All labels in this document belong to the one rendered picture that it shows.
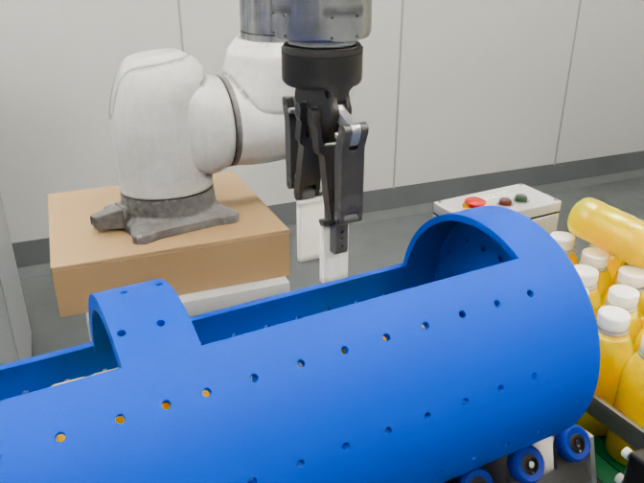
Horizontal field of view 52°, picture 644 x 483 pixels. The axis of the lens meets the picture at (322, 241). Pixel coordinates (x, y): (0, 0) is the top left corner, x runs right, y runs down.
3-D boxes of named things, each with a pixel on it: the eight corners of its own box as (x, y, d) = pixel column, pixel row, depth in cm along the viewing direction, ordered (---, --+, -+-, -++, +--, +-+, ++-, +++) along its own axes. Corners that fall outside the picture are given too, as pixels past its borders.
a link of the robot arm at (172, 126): (108, 180, 115) (88, 49, 107) (209, 165, 123) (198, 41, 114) (129, 208, 102) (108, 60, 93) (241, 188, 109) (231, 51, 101)
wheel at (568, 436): (547, 430, 81) (559, 430, 79) (574, 419, 83) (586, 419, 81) (560, 467, 80) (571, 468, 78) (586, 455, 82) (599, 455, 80)
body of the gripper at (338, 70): (265, 36, 62) (268, 132, 66) (305, 50, 56) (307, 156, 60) (335, 31, 66) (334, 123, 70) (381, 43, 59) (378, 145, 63)
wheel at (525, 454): (499, 450, 78) (510, 451, 76) (528, 438, 80) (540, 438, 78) (512, 490, 77) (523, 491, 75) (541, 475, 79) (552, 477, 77)
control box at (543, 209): (428, 253, 119) (432, 199, 114) (515, 232, 127) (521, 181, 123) (464, 277, 111) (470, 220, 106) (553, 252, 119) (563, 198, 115)
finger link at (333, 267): (345, 213, 67) (349, 216, 66) (344, 274, 70) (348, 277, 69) (319, 218, 65) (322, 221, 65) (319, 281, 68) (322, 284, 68)
